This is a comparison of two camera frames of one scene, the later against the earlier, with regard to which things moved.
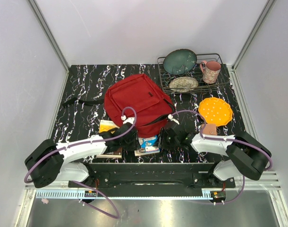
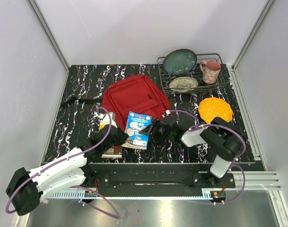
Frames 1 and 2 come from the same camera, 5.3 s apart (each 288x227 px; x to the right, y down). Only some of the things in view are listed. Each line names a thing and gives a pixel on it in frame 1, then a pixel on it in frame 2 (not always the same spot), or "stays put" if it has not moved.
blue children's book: x=148 y=146 -> x=135 y=122
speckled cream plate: x=183 y=84 stays put
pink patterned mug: x=211 y=69 stays put
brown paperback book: x=116 y=154 stays put
